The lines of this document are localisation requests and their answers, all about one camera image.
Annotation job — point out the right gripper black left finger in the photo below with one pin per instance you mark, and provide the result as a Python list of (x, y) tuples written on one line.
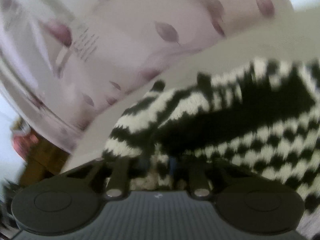
[(68, 201)]

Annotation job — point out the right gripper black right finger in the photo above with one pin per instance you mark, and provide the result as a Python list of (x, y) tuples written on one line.
[(245, 201)]

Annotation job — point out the black white striped knit sweater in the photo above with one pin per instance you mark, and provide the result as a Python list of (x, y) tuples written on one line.
[(263, 117)]

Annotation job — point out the red object near floor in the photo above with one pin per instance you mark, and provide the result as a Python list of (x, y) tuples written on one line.
[(23, 137)]

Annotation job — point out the pink leaf print curtain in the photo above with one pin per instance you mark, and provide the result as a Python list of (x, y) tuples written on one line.
[(63, 62)]

